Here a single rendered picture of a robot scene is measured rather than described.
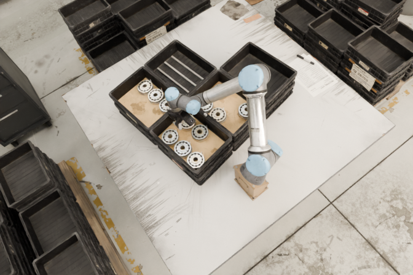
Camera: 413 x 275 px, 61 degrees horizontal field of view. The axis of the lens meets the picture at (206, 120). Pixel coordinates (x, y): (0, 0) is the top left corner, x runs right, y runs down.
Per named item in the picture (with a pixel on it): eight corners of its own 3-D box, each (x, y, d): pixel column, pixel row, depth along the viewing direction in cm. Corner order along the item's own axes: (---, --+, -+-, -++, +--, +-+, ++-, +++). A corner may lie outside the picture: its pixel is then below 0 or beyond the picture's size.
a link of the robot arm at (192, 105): (205, 99, 190) (188, 92, 194) (196, 103, 180) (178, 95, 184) (201, 113, 193) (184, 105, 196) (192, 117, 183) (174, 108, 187)
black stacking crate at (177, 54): (219, 79, 234) (217, 69, 225) (187, 108, 226) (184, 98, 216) (178, 50, 250) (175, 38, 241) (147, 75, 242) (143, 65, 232)
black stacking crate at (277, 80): (295, 83, 227) (298, 72, 217) (266, 113, 218) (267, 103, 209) (249, 53, 243) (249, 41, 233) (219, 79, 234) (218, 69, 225)
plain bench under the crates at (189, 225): (363, 167, 279) (396, 124, 218) (198, 301, 243) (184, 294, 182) (237, 49, 350) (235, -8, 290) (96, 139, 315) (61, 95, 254)
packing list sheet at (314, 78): (340, 80, 238) (340, 80, 238) (314, 98, 233) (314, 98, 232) (305, 51, 253) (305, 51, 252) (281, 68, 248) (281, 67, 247)
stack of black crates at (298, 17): (324, 35, 330) (330, 16, 310) (301, 51, 323) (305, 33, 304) (295, 11, 348) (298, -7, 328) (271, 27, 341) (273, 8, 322)
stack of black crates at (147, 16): (165, 26, 355) (154, -10, 316) (180, 44, 342) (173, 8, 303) (130, 46, 346) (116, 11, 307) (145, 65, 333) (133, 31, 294)
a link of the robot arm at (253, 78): (277, 169, 181) (269, 62, 171) (268, 179, 168) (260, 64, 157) (254, 168, 186) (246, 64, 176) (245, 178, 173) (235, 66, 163)
